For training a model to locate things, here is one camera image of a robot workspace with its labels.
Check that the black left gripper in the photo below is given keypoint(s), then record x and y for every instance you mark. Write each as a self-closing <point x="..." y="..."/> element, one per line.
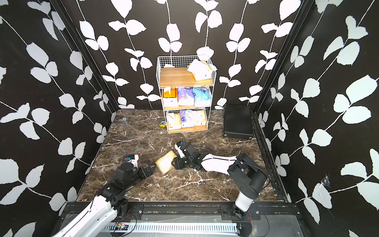
<point x="150" y="172"/>

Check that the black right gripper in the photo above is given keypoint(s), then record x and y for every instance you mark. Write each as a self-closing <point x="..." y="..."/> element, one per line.
<point x="178" y="163"/>

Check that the pale yellow tissue pack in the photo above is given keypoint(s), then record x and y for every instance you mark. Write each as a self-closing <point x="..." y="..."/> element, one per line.
<point x="164" y="164"/>

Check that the blue cartoon tissue pack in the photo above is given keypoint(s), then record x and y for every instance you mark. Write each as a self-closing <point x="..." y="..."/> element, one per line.
<point x="202" y="97"/>

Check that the orange tissue pack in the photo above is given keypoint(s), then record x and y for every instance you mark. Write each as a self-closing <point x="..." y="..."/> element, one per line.
<point x="170" y="97"/>

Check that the yellow green tissue pack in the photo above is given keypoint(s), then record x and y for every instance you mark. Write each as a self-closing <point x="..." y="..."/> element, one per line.
<point x="201" y="70"/>
<point x="200" y="118"/>

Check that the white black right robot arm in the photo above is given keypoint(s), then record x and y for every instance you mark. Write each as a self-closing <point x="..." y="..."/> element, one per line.
<point x="247" y="175"/>

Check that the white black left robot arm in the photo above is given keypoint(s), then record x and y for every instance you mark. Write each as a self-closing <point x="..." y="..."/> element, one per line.
<point x="108" y="204"/>

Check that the yellow green tissue pack bottom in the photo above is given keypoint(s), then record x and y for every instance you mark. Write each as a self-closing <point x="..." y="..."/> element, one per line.
<point x="200" y="118"/>

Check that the purple white tissue pack bottom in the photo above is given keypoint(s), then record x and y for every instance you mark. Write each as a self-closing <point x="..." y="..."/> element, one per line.
<point x="188" y="118"/>

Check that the beige tissue pack bottom shelf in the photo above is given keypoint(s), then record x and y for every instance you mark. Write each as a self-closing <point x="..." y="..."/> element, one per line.
<point x="173" y="121"/>

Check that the purple cartoon tissue pack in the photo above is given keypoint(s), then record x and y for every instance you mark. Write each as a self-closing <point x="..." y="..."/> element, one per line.
<point x="185" y="96"/>

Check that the small yellow toy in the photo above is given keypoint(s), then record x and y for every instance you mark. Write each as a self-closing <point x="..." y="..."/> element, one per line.
<point x="163" y="124"/>

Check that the small circuit board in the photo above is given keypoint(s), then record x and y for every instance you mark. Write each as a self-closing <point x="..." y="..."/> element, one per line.
<point x="122" y="227"/>

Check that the black hard case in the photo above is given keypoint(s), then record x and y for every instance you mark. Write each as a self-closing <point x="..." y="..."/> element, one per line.
<point x="238" y="122"/>

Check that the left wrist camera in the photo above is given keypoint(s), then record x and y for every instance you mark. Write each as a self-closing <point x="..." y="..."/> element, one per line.
<point x="133" y="159"/>

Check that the white slotted cable duct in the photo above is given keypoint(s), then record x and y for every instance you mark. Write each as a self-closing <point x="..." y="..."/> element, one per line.
<point x="176" y="228"/>

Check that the white wire wooden shelf rack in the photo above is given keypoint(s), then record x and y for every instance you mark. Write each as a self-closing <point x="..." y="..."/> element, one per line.
<point x="186" y="86"/>

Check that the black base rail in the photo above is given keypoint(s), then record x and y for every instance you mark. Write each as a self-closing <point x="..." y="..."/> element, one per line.
<point x="257" y="209"/>

